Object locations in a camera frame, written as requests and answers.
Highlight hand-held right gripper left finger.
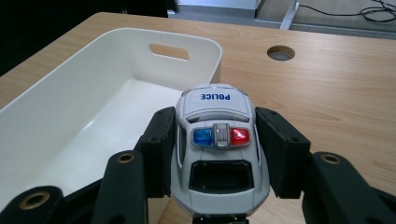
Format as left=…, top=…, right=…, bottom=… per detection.
left=134, top=105, right=177, bottom=199

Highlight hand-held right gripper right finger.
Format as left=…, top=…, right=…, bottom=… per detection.
left=255, top=106, right=312, bottom=200

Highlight white toy police car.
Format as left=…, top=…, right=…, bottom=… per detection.
left=170, top=82, right=271, bottom=224

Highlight white plastic bin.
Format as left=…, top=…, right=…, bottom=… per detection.
left=0, top=27, right=224, bottom=224

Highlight black floor cables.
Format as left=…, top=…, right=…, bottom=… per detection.
left=298, top=0, right=396, bottom=23

